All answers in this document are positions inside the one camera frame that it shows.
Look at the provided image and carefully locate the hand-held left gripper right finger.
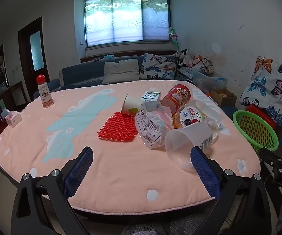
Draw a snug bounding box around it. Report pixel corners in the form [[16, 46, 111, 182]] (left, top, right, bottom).
[[190, 146, 271, 235]]

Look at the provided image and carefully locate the dark wooden door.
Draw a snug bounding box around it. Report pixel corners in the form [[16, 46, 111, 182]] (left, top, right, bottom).
[[18, 16, 50, 84]]

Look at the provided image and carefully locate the beige pillow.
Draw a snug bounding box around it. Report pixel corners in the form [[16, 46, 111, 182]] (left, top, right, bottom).
[[102, 59, 139, 85]]

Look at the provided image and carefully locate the colourful pinwheel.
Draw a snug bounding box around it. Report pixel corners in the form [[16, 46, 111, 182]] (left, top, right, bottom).
[[168, 26, 181, 52]]

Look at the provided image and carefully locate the large butterfly print pillow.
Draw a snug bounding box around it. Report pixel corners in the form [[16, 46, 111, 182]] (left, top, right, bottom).
[[239, 56, 282, 137]]

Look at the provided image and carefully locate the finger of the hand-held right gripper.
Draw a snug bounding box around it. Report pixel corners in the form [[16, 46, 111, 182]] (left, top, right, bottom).
[[259, 147, 282, 170]]

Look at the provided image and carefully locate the green plastic basket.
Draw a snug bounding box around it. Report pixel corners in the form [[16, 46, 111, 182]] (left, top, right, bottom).
[[233, 110, 279, 152]]

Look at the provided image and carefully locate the white paper cup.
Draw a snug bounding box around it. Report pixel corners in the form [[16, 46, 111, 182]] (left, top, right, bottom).
[[121, 94, 143, 116]]

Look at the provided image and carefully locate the cardboard box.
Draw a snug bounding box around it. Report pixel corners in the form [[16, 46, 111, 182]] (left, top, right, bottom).
[[211, 89, 237, 107]]

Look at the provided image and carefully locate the window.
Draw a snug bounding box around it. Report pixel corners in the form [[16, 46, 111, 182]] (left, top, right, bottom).
[[84, 0, 171, 48]]

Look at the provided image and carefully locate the blue sofa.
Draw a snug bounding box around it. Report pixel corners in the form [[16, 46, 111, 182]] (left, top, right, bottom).
[[32, 55, 195, 98]]

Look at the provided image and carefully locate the pink printed blanket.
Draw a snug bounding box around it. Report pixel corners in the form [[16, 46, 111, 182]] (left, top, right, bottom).
[[0, 80, 261, 213]]

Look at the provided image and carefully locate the white bottle with red cap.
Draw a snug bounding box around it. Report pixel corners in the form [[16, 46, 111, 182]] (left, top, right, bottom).
[[36, 75, 54, 108]]

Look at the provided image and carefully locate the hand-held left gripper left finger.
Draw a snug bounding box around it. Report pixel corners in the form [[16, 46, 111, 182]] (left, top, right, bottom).
[[11, 146, 94, 235]]

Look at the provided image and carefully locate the clear plastic bag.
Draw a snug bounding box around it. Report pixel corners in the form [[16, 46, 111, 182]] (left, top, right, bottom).
[[134, 101, 173, 150]]

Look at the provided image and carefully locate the green white milk carton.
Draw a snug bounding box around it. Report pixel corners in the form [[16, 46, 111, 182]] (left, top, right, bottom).
[[141, 90, 161, 102]]

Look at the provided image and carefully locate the red foam fruit net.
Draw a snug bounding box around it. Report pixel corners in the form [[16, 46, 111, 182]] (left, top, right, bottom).
[[97, 111, 138, 143]]

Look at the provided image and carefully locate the small butterfly print pillow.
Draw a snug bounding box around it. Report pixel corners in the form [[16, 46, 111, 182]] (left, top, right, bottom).
[[140, 53, 178, 80]]

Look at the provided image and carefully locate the clear plastic cup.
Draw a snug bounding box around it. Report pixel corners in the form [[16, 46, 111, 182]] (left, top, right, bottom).
[[164, 119, 220, 170]]

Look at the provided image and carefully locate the yellow jelly cup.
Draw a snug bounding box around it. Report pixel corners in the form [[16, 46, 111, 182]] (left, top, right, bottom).
[[173, 105, 204, 129]]

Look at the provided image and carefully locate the cow plush toy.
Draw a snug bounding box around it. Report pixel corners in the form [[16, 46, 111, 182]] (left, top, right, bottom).
[[175, 48, 191, 66]]

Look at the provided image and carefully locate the red printed plastic cup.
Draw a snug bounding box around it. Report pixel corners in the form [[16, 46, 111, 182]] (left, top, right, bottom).
[[161, 84, 193, 114]]

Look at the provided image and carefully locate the small pink tissue box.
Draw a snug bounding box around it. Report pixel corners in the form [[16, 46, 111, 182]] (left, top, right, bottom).
[[5, 111, 23, 128]]

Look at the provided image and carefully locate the clear plastic storage box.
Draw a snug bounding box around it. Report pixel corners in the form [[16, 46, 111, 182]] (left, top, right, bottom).
[[192, 69, 228, 91]]

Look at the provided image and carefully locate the white lace cloth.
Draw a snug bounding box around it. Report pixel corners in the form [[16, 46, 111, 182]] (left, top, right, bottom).
[[178, 69, 195, 79]]

